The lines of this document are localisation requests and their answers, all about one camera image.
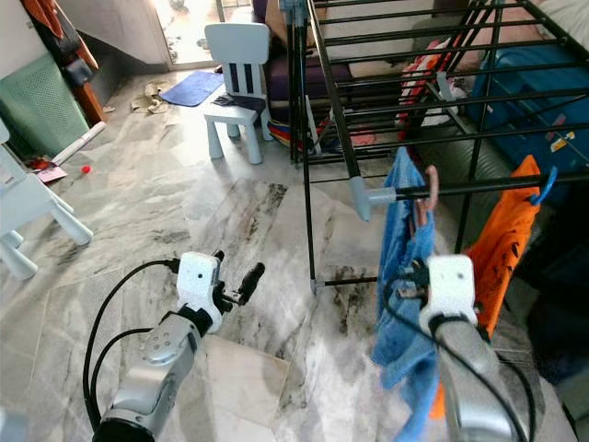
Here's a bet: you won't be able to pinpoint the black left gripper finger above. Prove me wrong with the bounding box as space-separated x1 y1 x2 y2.
240 263 267 306

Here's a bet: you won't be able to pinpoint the blue towel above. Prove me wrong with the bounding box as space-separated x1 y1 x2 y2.
370 147 450 442

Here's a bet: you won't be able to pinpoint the pink clothes hanger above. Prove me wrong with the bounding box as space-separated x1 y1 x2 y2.
412 166 441 231

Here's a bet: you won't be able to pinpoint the blue clothes hanger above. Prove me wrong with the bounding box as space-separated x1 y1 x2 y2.
529 166 560 205

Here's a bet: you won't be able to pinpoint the black metal drying rack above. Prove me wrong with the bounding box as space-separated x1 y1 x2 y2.
290 0 589 294

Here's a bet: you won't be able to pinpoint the orange garment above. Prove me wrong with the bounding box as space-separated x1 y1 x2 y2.
428 155 544 420

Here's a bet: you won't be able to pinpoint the black item on chair seat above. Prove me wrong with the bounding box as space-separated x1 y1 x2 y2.
214 90 268 113

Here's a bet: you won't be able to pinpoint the blue floor mat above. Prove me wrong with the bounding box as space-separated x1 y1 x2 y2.
158 70 227 109

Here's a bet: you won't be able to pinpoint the pink paper sheet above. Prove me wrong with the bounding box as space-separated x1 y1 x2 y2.
29 157 70 183

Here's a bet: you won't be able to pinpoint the red striped cloth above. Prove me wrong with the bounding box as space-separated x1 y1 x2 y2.
398 35 461 139

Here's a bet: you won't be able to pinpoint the purple bench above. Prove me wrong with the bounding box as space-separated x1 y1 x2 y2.
262 51 351 104

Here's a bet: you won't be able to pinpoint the beige crumpled scraps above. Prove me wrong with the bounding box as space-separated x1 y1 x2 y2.
129 81 172 115

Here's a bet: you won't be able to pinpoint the white cardboard tube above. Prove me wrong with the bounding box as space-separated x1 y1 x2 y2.
51 122 108 167

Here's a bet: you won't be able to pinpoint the blue plastic storage bin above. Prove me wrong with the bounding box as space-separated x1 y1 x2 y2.
465 44 589 176

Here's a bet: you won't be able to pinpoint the green mesh panel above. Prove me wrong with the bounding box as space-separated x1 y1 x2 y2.
0 51 76 159

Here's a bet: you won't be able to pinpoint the orange and black bag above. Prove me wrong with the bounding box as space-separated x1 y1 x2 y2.
23 0 98 90

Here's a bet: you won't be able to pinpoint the beige bedding bundle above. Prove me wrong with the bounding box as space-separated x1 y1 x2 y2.
538 0 589 47

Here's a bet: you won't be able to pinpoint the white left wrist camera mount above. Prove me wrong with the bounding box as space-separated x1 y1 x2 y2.
178 250 224 320

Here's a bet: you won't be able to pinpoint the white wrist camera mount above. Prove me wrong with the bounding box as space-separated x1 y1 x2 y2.
420 255 479 334
178 250 224 320

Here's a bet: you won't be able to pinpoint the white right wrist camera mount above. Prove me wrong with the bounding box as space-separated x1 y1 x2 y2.
420 255 479 334

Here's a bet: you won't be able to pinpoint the long black left arm cable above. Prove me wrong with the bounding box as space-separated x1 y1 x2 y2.
82 259 183 434

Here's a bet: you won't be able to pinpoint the short black left arm cable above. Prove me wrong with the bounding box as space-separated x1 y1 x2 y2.
87 329 162 425

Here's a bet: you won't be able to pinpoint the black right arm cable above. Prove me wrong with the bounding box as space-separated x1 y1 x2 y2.
382 276 539 442

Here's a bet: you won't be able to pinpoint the brown wooden post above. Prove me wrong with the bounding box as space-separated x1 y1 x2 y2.
46 0 109 127

